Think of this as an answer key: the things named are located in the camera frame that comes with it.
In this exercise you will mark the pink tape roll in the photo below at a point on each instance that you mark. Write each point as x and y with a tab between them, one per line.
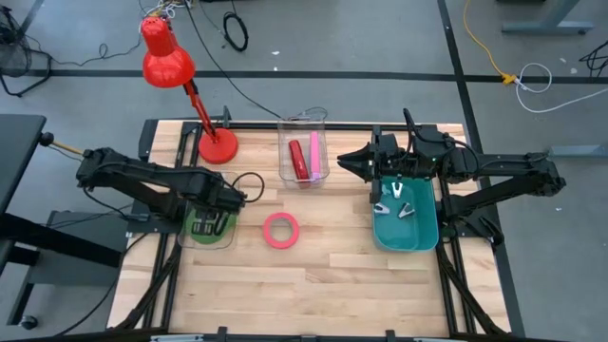
265	231

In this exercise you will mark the pink stapler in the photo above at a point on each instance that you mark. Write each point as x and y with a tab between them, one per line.
315	157

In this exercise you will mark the black desk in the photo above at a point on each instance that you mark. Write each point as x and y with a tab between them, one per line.
16	152

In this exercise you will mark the rod with black knob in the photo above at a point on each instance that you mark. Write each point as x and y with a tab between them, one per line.
46	138

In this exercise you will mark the teal plastic bin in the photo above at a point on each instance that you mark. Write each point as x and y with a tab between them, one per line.
404	233

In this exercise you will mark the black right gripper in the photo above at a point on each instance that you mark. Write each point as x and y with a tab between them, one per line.
418	164

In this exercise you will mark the grey metal bar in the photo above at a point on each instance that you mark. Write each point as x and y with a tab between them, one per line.
579	151

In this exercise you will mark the red desk lamp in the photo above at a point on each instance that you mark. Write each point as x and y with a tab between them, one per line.
166	62

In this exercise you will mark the light blue staple remover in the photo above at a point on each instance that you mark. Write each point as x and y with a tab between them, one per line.
381	208

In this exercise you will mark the teal staple remover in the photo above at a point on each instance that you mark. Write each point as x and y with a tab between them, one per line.
396	189

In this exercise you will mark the red stapler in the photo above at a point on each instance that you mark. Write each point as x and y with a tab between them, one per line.
298	161

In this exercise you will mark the dark grey staple remover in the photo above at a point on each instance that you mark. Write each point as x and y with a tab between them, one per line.
405	210

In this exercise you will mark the grey table foot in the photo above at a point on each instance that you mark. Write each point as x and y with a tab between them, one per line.
546	27

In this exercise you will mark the black caster wheel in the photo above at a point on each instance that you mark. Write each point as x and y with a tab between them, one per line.
28	323

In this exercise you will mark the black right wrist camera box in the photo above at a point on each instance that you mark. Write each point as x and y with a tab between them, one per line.
388	148

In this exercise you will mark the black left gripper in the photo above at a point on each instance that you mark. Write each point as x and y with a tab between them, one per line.
218	195

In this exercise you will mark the green tape roll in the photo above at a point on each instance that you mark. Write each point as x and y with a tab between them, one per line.
189	228

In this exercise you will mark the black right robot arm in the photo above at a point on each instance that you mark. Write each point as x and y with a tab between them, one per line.
499	164

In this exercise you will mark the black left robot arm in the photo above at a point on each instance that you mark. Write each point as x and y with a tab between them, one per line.
142	178

